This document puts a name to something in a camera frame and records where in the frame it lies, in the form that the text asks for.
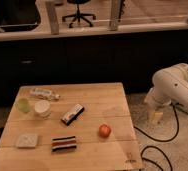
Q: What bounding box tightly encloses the red apple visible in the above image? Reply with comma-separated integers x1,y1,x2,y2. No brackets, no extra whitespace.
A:
98,124,111,138

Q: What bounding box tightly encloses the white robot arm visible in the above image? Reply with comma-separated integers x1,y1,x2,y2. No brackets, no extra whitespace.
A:
144,63,188,115

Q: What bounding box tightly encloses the white paper cup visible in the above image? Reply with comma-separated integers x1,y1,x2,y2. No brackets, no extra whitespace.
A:
34,100,51,117

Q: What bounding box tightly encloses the green plastic cup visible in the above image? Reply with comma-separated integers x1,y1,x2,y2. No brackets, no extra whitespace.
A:
15,98,30,113

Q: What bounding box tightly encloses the striped cloth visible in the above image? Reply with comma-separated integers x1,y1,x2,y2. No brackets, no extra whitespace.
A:
52,136,77,152

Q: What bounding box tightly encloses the clear plastic bottle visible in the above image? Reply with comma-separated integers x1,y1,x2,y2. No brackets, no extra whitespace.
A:
30,88,60,100

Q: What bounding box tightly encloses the black office chair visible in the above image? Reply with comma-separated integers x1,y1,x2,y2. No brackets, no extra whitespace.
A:
62,0,96,28

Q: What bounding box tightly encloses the white square dish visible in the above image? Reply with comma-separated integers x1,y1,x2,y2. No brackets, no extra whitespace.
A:
15,133,38,148

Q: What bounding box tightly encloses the black power cable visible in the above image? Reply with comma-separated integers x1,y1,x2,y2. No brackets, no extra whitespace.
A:
133,105,180,171

